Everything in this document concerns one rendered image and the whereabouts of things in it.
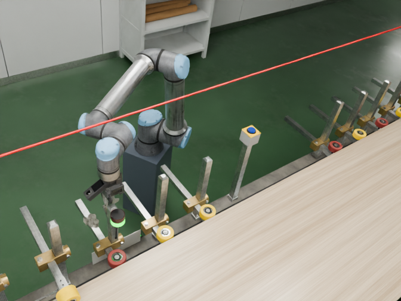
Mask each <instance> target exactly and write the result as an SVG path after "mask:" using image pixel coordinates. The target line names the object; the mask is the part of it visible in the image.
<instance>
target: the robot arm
mask: <svg viewBox="0 0 401 301"><path fill-rule="evenodd" d="M132 63H133V64H132V65H131V66H130V67H129V69H128V70H127V71H126V72H125V73H124V74H123V76H122V77H121V78H120V79H119V81H118V82H117V83H116V84H115V85H114V86H113V88H112V89H111V90H110V91H109V92H108V93H107V94H106V96H105V97H104V98H103V100H102V101H101V102H100V103H99V104H98V105H97V107H96V108H95V109H94V110H92V112H91V113H90V114H88V113H83V114H82V115H81V117H80V119H79V122H78V129H81V128H85V127H88V126H91V125H94V124H98V123H100V122H103V121H107V120H110V119H112V118H113V117H114V116H115V115H116V113H117V112H118V111H119V109H120V108H121V107H122V106H123V104H124V103H125V102H126V101H127V99H128V98H129V96H130V95H131V94H132V93H133V91H134V90H135V89H136V88H137V86H138V85H139V84H140V82H141V81H142V80H143V79H144V77H145V76H146V75H150V74H151V73H152V72H153V71H158V72H162V73H164V87H165V102H166V101H169V100H172V99H176V98H178V97H181V96H184V88H185V78H186V77H187V76H188V73H189V67H190V62H189V58H188V57H187V56H184V55H182V54H178V53H174V52H172V51H168V50H164V49H162V48H149V49H146V50H143V51H140V52H139V53H138V54H136V55H135V57H134V58H133V61H132ZM165 115H166V119H165V118H163V117H162V114H161V113H160V112H159V111H158V110H154V109H149V110H145V111H143V112H142V113H141V114H140V115H139V117H138V137H137V138H136V140H135V143H134V148H135V150H136V151H137V152H138V153H139V154H141V155H144V156H155V155H157V154H159V153H160V152H161V151H162V148H163V143H166V144H168V145H171V146H174V147H177V148H181V149H184V148H185V146H186V144H187V142H188V141H189V137H190V135H191V132H192V128H191V127H189V126H187V122H186V120H185V119H184V98H183V99H180V100H176V101H174V102H171V103H167V104H165ZM80 133H81V134H83V135H85V136H89V137H92V138H94V139H97V140H99V141H98V142H97V144H96V147H95V154H96V158H97V172H98V177H99V178H100V179H99V180H98V181H96V182H95V183H94V184H93V185H92V186H90V187H89V188H88V189H87V190H86V191H84V195H85V197H86V199H87V200H89V201H91V200H93V199H94V198H95V197H96V196H97V195H99V194H100V193H101V195H102V198H103V201H104V204H105V206H106V208H107V206H108V205H111V204H115V203H117V202H118V201H119V198H115V197H114V196H115V195H117V194H123V193H124V184H123V183H122V173H121V172H120V162H119V159H120V157H121V156H122V154H123V153H124V152H125V150H126V149H127V147H128V146H129V145H130V144H131V142H132V141H133V140H134V137H135V129H134V127H133V126H132V125H131V124H130V123H129V122H126V121H121V122H119V123H118V124H116V123H114V122H108V123H106V124H102V125H99V126H96V127H93V128H90V129H87V130H84V131H80ZM122 188H123V191H122Z"/></svg>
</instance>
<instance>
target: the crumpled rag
mask: <svg viewBox="0 0 401 301"><path fill-rule="evenodd" d="M84 223H85V225H89V226H90V227H94V228H96V226H98V223H99V220H98V219H96V215H95V214H91V213H90V214H89V215H88V217H84Z"/></svg>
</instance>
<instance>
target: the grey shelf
mask: <svg viewBox="0 0 401 301"><path fill-rule="evenodd" d="M165 1H172V0H119V56H120V58H124V55H126V56H127V57H128V58H129V59H130V60H131V61H133V58H134V57H135V55H136V54H138V53H139V52H140V51H143V50H146V49H149V48H162V49H164V50H168V51H172V52H174V53H178V54H182V55H184V56H186V55H189V54H193V53H198V52H200V51H201V52H202V55H201V57H202V58H203V59H204V58H206V52H207V47H208V40H209V33H210V28H211V21H212V14H213V9H214V2H215V0H190V4H188V5H193V4H196V5H197V8H198V10H197V11H195V12H192V13H187V14H182V15H179V16H174V17H169V18H165V19H161V20H156V21H151V22H147V23H145V18H146V5H147V4H154V3H158V2H165Z"/></svg>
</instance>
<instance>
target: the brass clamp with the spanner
mask: <svg viewBox="0 0 401 301"><path fill-rule="evenodd" d="M118 239H119V240H117V241H115V242H113V243H111V242H110V240H109V239H108V237H106V238H103V239H101V240H99V241H97V242H95V243H94V244H93V249H94V251H95V253H96V255H97V257H100V256H102V255H104V254H105V249H107V248H109V247H112V249H113V250H114V249H116V248H118V247H120V246H121V245H122V244H124V242H125V241H124V238H123V236H122V234H121V233H118ZM97 243H99V244H100V245H101V247H100V248H97V247H96V244H97Z"/></svg>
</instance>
